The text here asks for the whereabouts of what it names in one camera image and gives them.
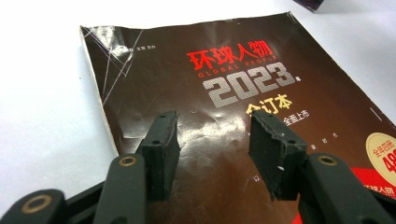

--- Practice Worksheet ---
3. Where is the purple glossy magazine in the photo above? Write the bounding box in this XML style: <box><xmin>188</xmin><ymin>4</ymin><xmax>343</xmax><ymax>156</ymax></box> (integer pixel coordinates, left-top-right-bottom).
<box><xmin>292</xmin><ymin>0</ymin><xmax>325</xmax><ymax>13</ymax></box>

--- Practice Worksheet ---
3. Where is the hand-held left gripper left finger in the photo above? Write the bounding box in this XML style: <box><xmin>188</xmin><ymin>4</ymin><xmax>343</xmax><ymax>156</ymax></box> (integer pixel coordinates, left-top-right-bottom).
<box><xmin>92</xmin><ymin>110</ymin><xmax>181</xmax><ymax>224</ymax></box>

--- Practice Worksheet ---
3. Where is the dark brown glossy magazine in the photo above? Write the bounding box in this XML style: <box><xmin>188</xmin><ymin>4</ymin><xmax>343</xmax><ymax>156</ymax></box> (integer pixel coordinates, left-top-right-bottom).
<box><xmin>78</xmin><ymin>11</ymin><xmax>396</xmax><ymax>224</ymax></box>

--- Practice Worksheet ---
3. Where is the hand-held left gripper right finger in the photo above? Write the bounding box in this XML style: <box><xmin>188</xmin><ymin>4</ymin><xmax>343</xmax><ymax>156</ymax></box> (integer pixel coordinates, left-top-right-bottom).
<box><xmin>247</xmin><ymin>110</ymin><xmax>396</xmax><ymax>224</ymax></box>

